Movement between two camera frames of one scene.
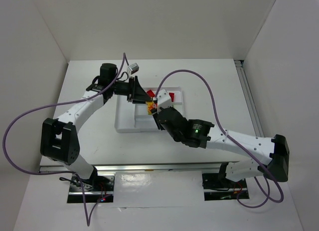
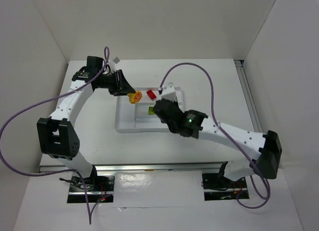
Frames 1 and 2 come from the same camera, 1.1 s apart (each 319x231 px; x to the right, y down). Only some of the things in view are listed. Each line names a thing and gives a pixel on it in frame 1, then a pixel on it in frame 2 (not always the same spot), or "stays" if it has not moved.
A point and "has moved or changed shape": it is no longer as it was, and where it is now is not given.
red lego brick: (151, 93) stays
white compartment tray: (131, 117) stays
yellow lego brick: (150, 105) has moved or changed shape
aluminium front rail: (145, 168) stays
